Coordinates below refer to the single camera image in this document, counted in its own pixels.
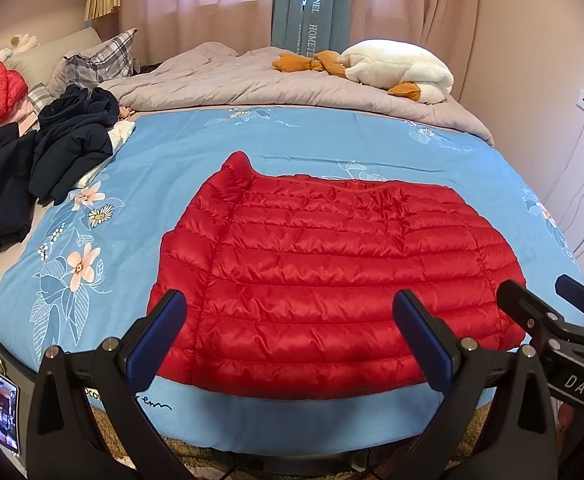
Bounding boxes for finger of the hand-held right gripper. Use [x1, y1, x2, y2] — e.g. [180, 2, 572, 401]
[497, 279, 575, 343]
[554, 274, 584, 318]

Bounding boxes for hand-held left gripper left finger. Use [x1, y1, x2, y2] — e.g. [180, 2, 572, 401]
[26, 289, 189, 480]

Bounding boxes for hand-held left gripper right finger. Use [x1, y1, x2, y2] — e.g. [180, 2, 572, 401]
[393, 289, 559, 480]

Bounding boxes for pink clothes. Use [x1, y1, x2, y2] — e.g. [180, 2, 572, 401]
[0, 97, 37, 146]

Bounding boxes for smartphone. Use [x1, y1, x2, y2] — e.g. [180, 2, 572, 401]
[0, 367, 22, 456]

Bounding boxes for blue floral blanket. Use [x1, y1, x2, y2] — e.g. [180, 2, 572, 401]
[2, 106, 584, 456]

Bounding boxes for navy jacket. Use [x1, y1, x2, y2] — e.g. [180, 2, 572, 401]
[29, 84, 120, 206]

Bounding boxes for white garment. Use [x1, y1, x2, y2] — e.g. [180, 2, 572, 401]
[74, 119, 137, 188]

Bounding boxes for white goose plush toy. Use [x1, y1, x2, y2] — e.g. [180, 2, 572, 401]
[272, 39, 455, 106]

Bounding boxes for plaid cloth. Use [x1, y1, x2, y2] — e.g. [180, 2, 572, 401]
[26, 82, 55, 113]

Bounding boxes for grey duvet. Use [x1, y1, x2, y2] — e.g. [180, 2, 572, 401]
[100, 42, 495, 147]

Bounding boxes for plaid pillow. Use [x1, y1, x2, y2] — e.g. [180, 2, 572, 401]
[62, 27, 138, 88]

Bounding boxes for beige headboard cushion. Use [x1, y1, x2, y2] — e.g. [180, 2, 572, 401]
[4, 27, 100, 86]

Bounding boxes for pink curtain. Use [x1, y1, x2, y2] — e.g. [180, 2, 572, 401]
[116, 0, 280, 68]
[344, 0, 483, 106]

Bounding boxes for beige plush toy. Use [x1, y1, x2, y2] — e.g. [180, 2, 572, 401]
[0, 32, 40, 58]

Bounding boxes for blue curtain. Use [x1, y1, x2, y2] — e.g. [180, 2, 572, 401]
[271, 0, 353, 58]

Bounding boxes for white cable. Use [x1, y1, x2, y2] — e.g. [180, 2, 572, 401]
[547, 110, 584, 241]

